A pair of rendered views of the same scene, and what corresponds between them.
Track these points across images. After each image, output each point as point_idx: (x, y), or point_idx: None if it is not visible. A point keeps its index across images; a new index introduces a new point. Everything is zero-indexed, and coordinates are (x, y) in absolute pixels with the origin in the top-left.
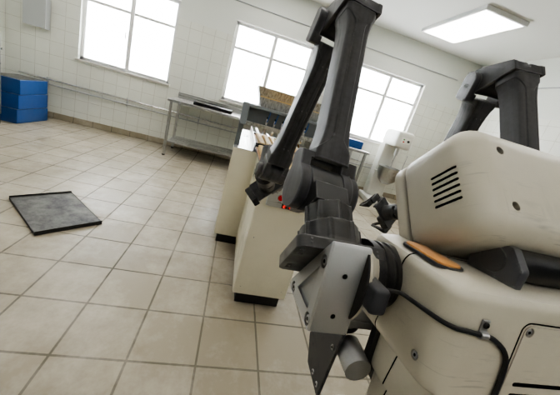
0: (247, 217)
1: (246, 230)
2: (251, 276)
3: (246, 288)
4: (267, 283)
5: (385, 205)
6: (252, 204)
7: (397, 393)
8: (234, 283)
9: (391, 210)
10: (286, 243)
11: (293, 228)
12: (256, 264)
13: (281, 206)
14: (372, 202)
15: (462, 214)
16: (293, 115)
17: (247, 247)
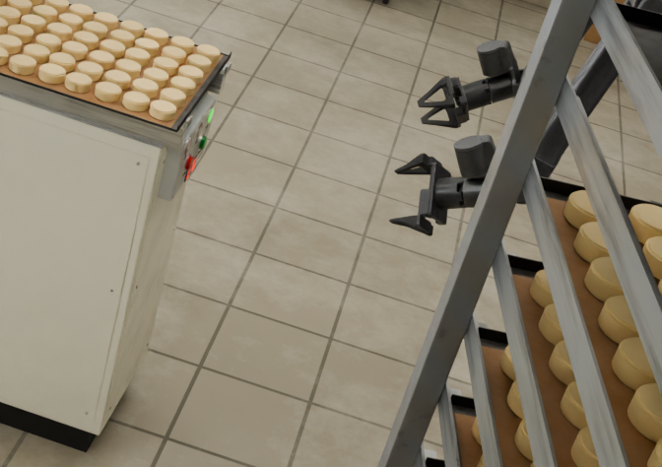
0: (17, 256)
1: (78, 288)
2: (123, 367)
3: (114, 402)
4: (137, 352)
5: (466, 90)
6: (65, 219)
7: None
8: (101, 415)
9: (486, 97)
10: (165, 242)
11: (175, 200)
12: (131, 336)
13: (184, 177)
14: (454, 97)
15: None
16: (591, 112)
17: (125, 320)
